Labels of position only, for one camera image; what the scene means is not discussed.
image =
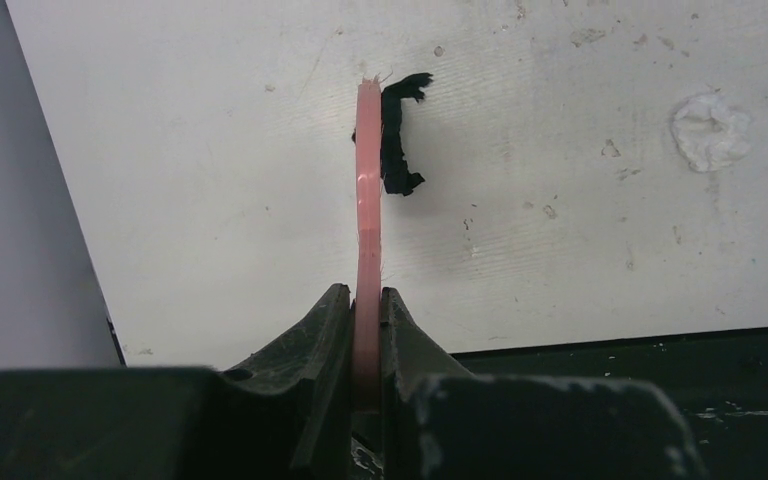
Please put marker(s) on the white paper scrap front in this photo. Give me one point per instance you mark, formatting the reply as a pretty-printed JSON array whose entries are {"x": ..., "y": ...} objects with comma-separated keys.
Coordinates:
[{"x": 709, "y": 134}]

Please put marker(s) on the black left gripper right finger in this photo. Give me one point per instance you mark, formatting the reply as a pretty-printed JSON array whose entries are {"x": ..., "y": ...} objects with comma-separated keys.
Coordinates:
[{"x": 441, "y": 421}]

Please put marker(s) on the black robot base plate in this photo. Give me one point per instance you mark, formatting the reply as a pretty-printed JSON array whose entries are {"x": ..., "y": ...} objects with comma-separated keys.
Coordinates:
[{"x": 689, "y": 406}]

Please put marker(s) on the pink hand broom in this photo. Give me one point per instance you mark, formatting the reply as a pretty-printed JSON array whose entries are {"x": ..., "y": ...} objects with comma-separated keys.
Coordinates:
[{"x": 366, "y": 356}]

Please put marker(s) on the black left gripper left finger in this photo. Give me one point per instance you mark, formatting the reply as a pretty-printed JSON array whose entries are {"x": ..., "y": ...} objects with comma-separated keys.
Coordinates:
[{"x": 283, "y": 413}]

